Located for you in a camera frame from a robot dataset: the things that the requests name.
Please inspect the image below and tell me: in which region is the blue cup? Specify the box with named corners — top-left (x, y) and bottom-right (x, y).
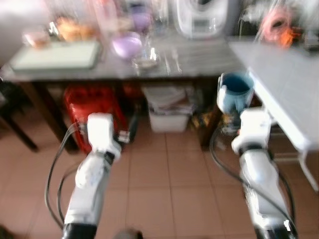
top-left (217, 72), bottom-right (255, 115)

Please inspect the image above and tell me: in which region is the white plastic bin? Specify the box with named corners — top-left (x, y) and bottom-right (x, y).
top-left (148, 110), bottom-right (190, 134)

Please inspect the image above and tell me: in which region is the red plastic stool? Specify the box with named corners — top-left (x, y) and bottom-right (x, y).
top-left (62, 85), bottom-right (128, 153)

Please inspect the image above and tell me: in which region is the stack of papers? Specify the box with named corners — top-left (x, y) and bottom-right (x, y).
top-left (142, 85), bottom-right (195, 115)

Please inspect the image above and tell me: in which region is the white tiled table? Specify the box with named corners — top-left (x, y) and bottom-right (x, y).
top-left (228, 40), bottom-right (319, 193)

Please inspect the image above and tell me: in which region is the dark wooden table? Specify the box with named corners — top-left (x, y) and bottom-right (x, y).
top-left (0, 35), bottom-right (260, 152)

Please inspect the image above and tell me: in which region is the clear glass dish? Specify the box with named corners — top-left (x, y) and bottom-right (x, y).
top-left (132, 50), bottom-right (161, 69)

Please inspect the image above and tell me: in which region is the purple bowl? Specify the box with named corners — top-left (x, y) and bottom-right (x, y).
top-left (111, 32), bottom-right (144, 60)

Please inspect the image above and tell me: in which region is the grey robot leg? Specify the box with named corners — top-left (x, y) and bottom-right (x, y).
top-left (115, 228), bottom-right (143, 239)

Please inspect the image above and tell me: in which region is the orange object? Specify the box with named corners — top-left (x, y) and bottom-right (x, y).
top-left (279, 27), bottom-right (300, 48)

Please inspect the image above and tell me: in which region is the pink round object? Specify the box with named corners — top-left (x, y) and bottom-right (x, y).
top-left (260, 7), bottom-right (295, 43)

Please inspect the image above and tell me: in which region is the pale green tray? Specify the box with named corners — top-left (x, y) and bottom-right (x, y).
top-left (9, 40), bottom-right (103, 70)

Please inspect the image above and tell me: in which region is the white kitchen appliance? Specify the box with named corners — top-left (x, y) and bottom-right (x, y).
top-left (174, 0), bottom-right (230, 39)

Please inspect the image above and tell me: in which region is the purple cup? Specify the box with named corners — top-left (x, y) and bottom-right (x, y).
top-left (131, 5), bottom-right (153, 33)

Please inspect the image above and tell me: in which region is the bowl of orange food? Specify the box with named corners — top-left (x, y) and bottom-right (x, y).
top-left (54, 17), bottom-right (95, 42)

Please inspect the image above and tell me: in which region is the dark wooden chair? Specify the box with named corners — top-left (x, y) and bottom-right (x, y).
top-left (0, 82), bottom-right (38, 152)

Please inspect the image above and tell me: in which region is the small pale bowl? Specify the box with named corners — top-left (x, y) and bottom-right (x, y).
top-left (24, 31), bottom-right (51, 49)

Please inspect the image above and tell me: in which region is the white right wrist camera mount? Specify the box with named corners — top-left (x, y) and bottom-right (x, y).
top-left (231, 108), bottom-right (273, 153)

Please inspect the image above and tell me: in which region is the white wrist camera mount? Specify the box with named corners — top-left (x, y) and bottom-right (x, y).
top-left (86, 113), bottom-right (123, 156)
top-left (231, 108), bottom-right (273, 153)

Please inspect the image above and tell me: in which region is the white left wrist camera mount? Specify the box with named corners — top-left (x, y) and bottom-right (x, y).
top-left (86, 113), bottom-right (123, 156)

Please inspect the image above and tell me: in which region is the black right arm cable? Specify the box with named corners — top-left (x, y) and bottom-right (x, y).
top-left (209, 127), bottom-right (299, 236)

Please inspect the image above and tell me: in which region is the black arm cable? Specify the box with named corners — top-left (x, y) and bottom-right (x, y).
top-left (209, 127), bottom-right (299, 236)
top-left (45, 122), bottom-right (90, 231)

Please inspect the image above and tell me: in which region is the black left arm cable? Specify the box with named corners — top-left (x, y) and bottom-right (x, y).
top-left (45, 122), bottom-right (90, 231)

